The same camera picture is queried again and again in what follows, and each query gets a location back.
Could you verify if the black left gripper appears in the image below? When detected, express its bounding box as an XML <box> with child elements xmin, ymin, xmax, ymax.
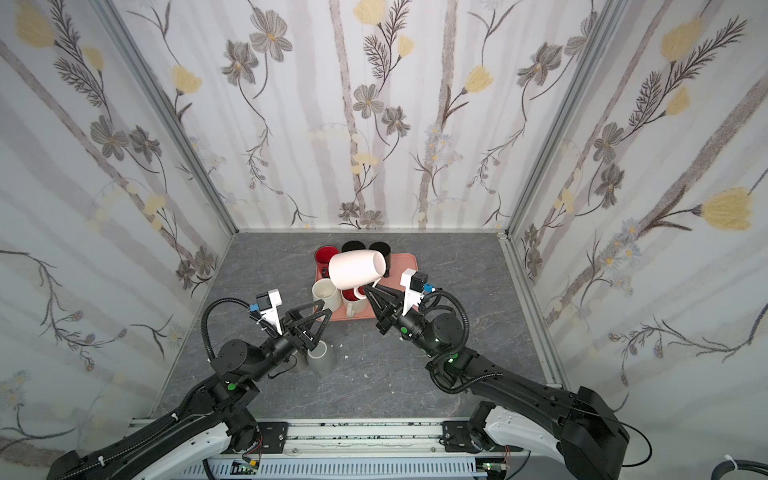
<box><xmin>244</xmin><ymin>299</ymin><xmax>325</xmax><ymax>385</ymax></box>

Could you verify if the white ribbed mug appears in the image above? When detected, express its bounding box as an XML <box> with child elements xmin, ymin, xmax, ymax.
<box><xmin>311</xmin><ymin>278</ymin><xmax>343</xmax><ymax>312</ymax></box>

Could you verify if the cream mug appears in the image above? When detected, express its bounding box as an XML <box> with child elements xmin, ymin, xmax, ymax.
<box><xmin>341</xmin><ymin>287</ymin><xmax>369</xmax><ymax>318</ymax></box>

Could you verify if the pink mug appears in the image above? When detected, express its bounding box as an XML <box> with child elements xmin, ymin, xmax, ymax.
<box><xmin>328</xmin><ymin>250</ymin><xmax>386</xmax><ymax>290</ymax></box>

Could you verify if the light grey mug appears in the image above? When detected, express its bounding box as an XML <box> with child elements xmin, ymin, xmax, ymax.
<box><xmin>306</xmin><ymin>340</ymin><xmax>337</xmax><ymax>377</ymax></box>

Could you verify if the red mug black handle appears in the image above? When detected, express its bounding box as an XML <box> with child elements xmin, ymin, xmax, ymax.
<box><xmin>314</xmin><ymin>245</ymin><xmax>340</xmax><ymax>279</ymax></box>

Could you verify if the black mug white rim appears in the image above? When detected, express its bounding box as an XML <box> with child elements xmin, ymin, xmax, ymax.
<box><xmin>369</xmin><ymin>241</ymin><xmax>391</xmax><ymax>278</ymax></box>

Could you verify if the black mug white base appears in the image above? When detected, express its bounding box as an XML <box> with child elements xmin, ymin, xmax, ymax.
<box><xmin>341</xmin><ymin>240</ymin><xmax>367</xmax><ymax>253</ymax></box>

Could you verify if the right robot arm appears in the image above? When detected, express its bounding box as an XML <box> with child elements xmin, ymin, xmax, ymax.
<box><xmin>362</xmin><ymin>284</ymin><xmax>635</xmax><ymax>479</ymax></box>

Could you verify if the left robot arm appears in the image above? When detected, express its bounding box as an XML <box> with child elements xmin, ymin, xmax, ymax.
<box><xmin>47</xmin><ymin>296</ymin><xmax>332</xmax><ymax>479</ymax></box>

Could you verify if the dark grey mug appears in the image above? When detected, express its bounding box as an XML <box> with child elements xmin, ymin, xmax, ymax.
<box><xmin>289</xmin><ymin>350</ymin><xmax>308</xmax><ymax>373</ymax></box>

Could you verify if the pink plastic tray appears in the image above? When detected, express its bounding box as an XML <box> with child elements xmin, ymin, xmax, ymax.
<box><xmin>314</xmin><ymin>252</ymin><xmax>420</xmax><ymax>323</ymax></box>

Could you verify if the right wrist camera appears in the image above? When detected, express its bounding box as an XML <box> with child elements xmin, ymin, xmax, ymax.
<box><xmin>400</xmin><ymin>268</ymin><xmax>434</xmax><ymax>316</ymax></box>

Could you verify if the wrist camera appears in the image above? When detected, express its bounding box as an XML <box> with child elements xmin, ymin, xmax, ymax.
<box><xmin>400</xmin><ymin>268</ymin><xmax>434</xmax><ymax>316</ymax></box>
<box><xmin>248</xmin><ymin>289</ymin><xmax>283</xmax><ymax>338</ymax></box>

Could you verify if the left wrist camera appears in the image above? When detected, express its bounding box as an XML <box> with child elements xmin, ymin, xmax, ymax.
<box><xmin>248</xmin><ymin>289</ymin><xmax>283</xmax><ymax>338</ymax></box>

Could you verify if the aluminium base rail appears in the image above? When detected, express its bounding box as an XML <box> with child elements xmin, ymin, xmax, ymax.
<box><xmin>160</xmin><ymin>418</ymin><xmax>534</xmax><ymax>479</ymax></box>

